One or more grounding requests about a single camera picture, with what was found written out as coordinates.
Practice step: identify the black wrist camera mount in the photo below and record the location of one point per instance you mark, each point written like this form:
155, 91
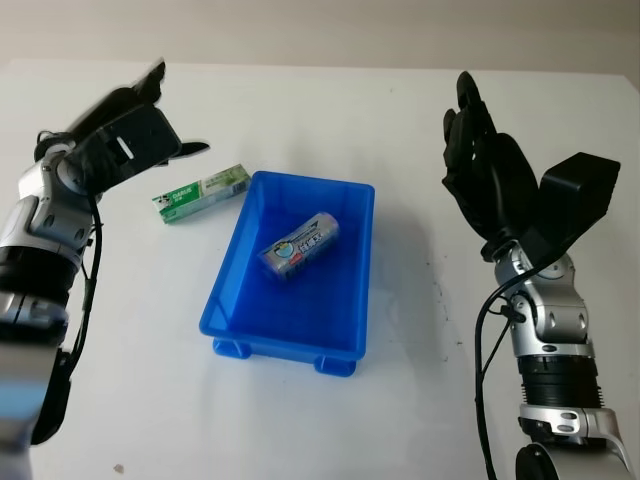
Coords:
580, 195
135, 145

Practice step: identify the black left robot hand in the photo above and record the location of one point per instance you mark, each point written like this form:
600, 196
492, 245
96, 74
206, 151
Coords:
125, 97

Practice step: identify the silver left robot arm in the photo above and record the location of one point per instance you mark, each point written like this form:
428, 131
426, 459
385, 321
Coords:
45, 220

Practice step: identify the silver purple garbage bag roll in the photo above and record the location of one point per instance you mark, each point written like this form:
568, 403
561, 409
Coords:
300, 247

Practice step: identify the blue plastic tray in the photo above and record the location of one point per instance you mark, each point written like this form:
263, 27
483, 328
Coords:
310, 310

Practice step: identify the green toothpaste box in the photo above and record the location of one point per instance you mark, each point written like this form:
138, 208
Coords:
200, 195

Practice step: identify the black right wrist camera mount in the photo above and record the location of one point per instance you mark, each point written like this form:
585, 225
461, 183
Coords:
580, 195

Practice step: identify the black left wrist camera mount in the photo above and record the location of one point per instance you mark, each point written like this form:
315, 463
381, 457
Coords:
135, 145

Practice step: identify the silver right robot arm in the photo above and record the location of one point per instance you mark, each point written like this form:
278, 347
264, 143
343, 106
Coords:
560, 315

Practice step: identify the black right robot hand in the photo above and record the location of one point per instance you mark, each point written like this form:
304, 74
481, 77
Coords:
505, 185

